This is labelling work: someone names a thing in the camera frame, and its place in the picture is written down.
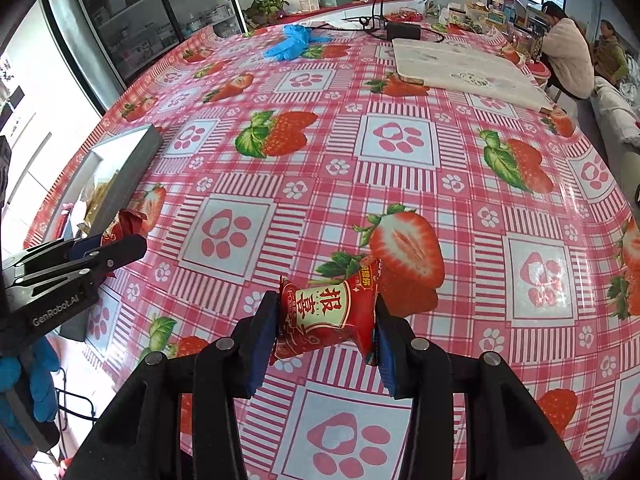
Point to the person's left hand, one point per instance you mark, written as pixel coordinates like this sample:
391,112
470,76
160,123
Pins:
42,380

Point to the strawberry printed tablecloth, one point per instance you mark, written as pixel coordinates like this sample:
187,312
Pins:
350,185

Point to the red snack packet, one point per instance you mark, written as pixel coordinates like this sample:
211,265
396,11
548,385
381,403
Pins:
325,315
127,220

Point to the white box with grey sides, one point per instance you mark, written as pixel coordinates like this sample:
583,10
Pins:
135,160

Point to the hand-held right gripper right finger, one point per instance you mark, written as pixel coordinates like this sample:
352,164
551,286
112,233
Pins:
387,360

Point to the blue nitrile gloves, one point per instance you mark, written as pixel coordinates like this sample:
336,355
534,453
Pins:
292,42

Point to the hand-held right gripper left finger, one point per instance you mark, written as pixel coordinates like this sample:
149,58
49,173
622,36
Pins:
260,350

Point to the white drawing board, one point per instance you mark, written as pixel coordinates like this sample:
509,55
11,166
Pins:
450,67

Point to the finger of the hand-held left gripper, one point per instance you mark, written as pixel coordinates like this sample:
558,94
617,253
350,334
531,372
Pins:
120,250
85,249

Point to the glass door cabinet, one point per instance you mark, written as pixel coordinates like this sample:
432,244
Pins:
150,15

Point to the black bent stand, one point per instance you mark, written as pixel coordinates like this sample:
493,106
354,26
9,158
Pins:
376,7

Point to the clutter of food containers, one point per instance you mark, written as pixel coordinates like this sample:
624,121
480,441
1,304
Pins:
480,17

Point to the green potted plant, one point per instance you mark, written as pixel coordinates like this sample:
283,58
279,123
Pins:
265,10

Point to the yellow snack packet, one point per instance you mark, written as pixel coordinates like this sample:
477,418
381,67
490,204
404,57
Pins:
102,195

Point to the clear plastic box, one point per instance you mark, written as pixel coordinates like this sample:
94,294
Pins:
304,2

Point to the grey sofa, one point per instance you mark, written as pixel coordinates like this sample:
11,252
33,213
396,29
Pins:
617,120

